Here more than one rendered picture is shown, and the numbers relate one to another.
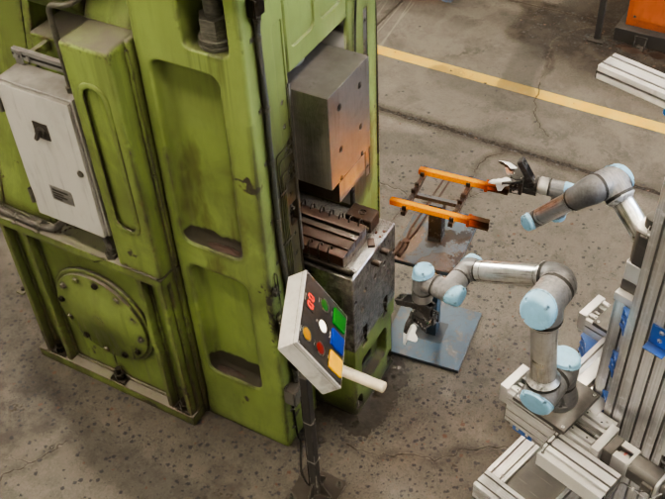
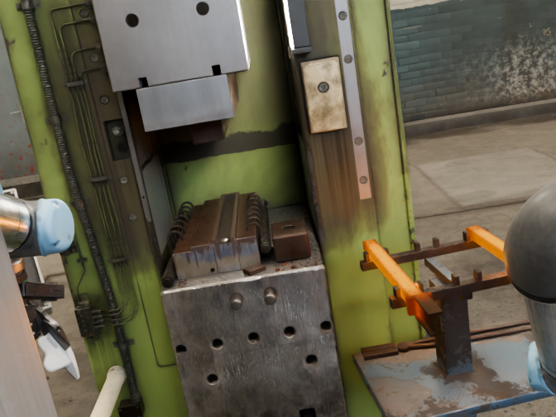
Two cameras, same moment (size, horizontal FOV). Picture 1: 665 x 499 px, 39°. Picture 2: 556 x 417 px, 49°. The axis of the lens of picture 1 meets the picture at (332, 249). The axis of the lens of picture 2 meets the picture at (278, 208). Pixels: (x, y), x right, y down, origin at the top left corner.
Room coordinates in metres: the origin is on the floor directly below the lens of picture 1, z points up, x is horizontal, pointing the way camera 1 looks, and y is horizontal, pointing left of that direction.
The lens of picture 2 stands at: (2.16, -1.33, 1.43)
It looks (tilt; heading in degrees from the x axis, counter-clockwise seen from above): 16 degrees down; 59
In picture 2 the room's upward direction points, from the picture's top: 10 degrees counter-clockwise
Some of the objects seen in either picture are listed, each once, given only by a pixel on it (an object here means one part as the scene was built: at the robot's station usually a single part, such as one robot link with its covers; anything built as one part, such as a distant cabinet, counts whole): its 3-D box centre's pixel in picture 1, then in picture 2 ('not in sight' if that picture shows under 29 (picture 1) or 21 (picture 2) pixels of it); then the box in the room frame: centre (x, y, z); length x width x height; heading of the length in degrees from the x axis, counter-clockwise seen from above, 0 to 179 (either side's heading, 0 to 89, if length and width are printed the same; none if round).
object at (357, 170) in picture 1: (304, 162); (194, 94); (2.83, 0.09, 1.32); 0.42 x 0.20 x 0.10; 59
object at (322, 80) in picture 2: not in sight; (323, 95); (3.05, -0.14, 1.27); 0.09 x 0.02 x 0.17; 149
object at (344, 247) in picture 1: (310, 231); (221, 229); (2.83, 0.09, 0.96); 0.42 x 0.20 x 0.09; 59
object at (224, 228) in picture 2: (312, 221); (227, 215); (2.85, 0.08, 0.99); 0.42 x 0.05 x 0.01; 59
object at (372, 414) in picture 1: (368, 396); not in sight; (2.69, -0.13, 0.01); 0.58 x 0.39 x 0.01; 149
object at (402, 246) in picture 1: (424, 214); (484, 333); (3.22, -0.43, 0.66); 0.60 x 0.04 x 0.01; 150
